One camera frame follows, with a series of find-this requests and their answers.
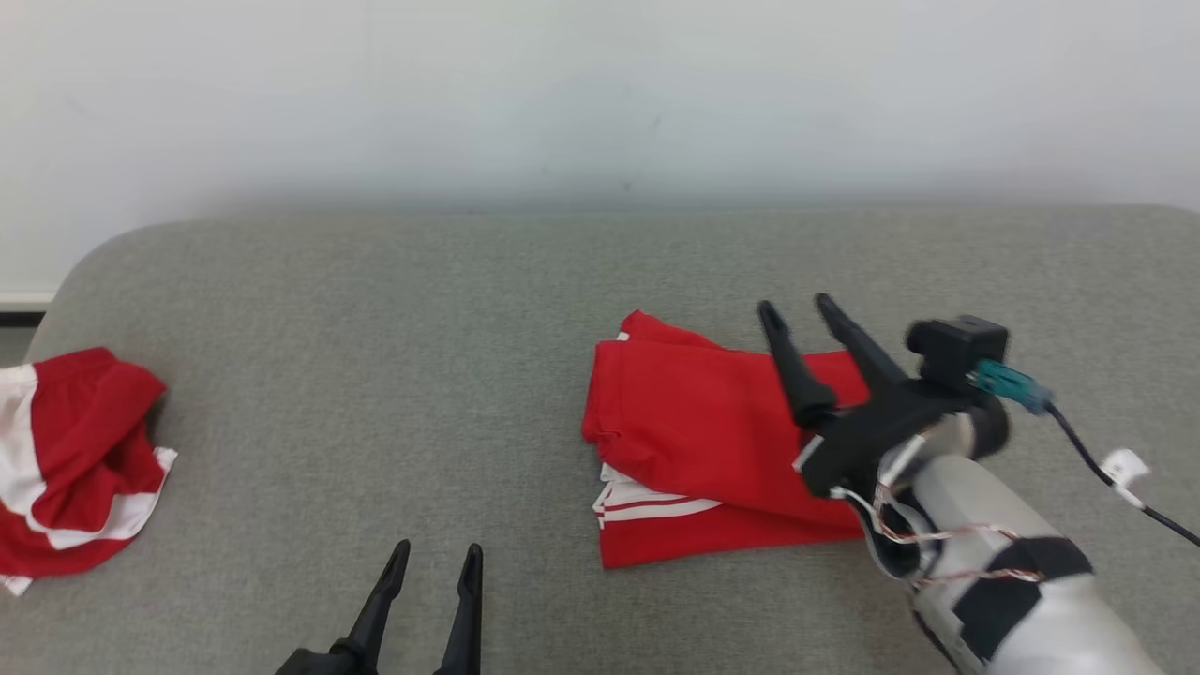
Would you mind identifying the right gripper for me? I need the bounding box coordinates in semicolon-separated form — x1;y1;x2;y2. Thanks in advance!
757;292;985;498

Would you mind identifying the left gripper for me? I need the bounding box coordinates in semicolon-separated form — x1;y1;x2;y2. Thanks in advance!
275;539;485;675

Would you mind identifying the red jersey number 23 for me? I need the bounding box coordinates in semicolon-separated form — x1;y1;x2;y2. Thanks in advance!
581;309;875;570

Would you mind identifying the red shorts white stripe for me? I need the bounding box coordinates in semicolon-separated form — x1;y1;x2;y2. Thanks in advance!
0;347;179;597

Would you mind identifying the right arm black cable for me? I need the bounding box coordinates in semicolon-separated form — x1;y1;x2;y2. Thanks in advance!
970;361;1200;547

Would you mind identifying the black wall baseboard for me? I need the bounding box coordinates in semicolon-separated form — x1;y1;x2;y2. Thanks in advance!
0;291;59;327

